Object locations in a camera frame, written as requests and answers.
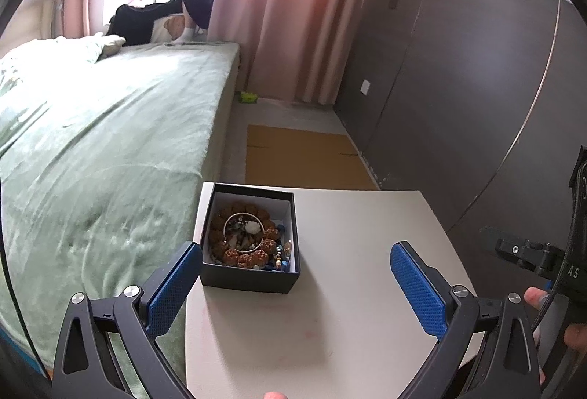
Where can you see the white printed pillow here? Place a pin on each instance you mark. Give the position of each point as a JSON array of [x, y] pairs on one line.
[[167, 25]]

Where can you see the beige small cushion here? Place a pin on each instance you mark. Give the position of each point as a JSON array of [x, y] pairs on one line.
[[112, 45]]

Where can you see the white wall socket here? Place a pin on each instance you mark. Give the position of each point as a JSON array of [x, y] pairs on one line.
[[365, 87]]

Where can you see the green duvet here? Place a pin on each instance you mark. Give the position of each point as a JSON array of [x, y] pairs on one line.
[[46, 55]]

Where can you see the silver bangle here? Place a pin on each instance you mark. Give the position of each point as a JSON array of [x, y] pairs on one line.
[[224, 228]]

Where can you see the wide pink curtain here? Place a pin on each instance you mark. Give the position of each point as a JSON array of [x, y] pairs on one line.
[[293, 13]]

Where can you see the colourful bead jewelry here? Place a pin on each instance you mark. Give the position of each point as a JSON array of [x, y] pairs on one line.
[[280, 263]]

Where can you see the person's right hand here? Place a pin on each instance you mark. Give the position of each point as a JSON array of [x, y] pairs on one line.
[[535, 299]]

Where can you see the flat brown cardboard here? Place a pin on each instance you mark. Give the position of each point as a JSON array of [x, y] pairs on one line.
[[302, 156]]

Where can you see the cream padded headboard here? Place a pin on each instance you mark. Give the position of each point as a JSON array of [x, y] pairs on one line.
[[43, 18]]

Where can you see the dark clothes pile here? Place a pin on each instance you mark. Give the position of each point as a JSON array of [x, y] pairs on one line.
[[137, 22]]

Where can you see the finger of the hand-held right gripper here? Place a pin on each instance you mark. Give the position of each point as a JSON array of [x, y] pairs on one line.
[[518, 250]]

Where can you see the person's left hand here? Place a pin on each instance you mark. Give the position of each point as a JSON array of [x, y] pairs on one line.
[[275, 395]]

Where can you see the black jewelry box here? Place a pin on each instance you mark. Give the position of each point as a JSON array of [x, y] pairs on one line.
[[247, 284]]

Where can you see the bed with green sheet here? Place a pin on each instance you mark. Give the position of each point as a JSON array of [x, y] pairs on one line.
[[114, 142]]

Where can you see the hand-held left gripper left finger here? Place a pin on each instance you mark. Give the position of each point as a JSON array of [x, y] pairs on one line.
[[172, 289]]

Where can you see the green floor item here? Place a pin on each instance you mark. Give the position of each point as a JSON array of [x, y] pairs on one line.
[[247, 96]]

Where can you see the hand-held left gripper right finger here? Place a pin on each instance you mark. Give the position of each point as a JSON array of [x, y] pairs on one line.
[[417, 289]]

